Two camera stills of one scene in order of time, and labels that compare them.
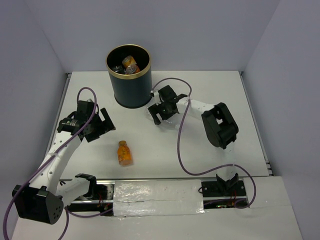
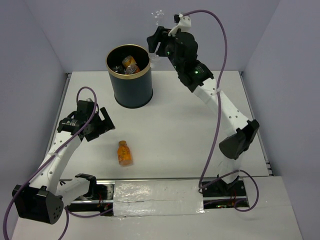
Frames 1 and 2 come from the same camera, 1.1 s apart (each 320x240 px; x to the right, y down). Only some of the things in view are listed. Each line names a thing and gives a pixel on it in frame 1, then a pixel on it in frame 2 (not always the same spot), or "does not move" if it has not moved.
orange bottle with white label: x=132 y=69 does not move
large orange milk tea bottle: x=128 y=61 does not move
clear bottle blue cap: x=117 y=68 does not move
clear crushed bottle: x=163 y=110 → x=158 y=16
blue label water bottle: x=122 y=70 does not move
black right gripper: x=156 y=109 → x=160 y=35
